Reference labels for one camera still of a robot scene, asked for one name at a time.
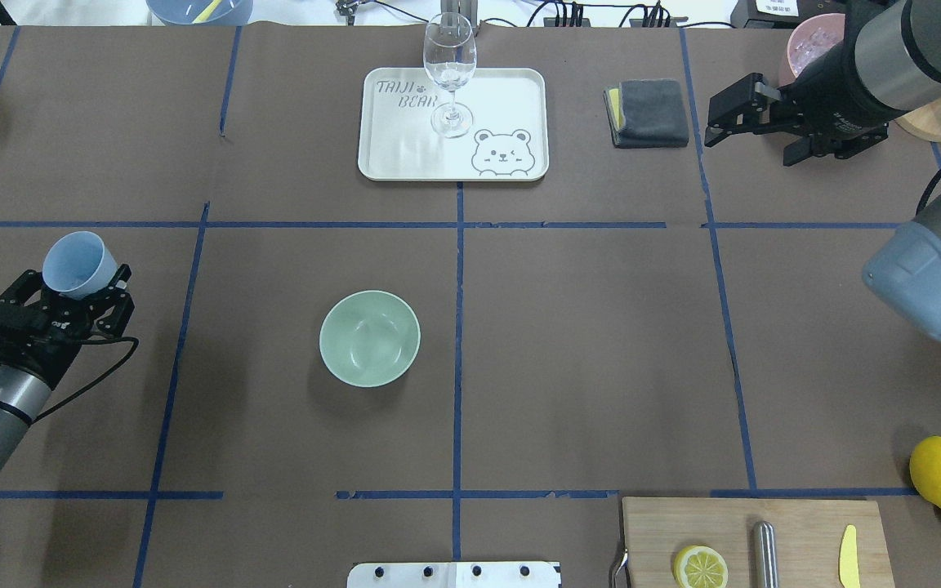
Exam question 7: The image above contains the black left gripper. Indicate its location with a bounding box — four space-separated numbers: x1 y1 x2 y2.
0 264 135 390

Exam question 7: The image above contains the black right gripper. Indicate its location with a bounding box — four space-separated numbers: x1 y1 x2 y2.
703 41 896 167

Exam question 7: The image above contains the light blue plastic cup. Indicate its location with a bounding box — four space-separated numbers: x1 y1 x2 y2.
42 231 119 301

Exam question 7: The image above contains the light green bowl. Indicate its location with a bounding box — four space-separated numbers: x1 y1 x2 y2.
319 290 421 388

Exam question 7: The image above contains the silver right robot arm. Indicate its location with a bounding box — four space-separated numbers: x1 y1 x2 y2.
690 126 941 365

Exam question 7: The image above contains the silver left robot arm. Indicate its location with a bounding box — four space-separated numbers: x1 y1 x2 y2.
0 265 139 472

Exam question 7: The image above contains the pink bowl of ice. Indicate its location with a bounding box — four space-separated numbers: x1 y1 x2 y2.
778 12 846 87

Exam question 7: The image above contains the blue bowl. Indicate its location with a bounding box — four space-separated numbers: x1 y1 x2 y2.
145 1 256 26

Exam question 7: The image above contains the grey folded cloth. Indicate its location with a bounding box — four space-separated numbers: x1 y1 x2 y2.
604 78 689 149

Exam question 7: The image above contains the cream bear tray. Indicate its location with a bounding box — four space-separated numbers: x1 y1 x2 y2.
358 67 550 181

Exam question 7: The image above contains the clear wine glass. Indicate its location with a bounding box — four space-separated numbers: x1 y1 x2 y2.
422 11 477 138

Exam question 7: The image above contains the steel muddler black tip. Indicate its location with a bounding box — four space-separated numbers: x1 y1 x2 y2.
753 520 780 588

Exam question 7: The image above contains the wooden cutting board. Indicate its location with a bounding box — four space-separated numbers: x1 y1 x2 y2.
622 497 895 587

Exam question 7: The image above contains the lemon half slice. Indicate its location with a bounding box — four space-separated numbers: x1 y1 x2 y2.
671 545 729 587

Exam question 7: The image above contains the yellow plastic knife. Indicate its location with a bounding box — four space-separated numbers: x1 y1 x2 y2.
837 524 860 588

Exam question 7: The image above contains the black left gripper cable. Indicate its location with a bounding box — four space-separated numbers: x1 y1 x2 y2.
0 327 140 424

